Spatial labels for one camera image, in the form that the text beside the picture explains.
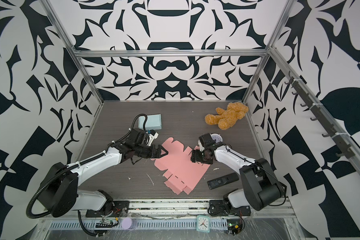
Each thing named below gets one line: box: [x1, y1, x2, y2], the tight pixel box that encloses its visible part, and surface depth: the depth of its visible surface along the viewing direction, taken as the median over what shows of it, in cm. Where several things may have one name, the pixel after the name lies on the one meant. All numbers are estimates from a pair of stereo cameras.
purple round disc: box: [121, 217, 132, 230], surface depth 64 cm
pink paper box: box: [150, 137, 211, 195], surface depth 88 cm
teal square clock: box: [196, 215, 210, 233], surface depth 71 cm
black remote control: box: [207, 172, 239, 190], surface depth 84 cm
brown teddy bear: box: [205, 102, 249, 130], surface depth 104 cm
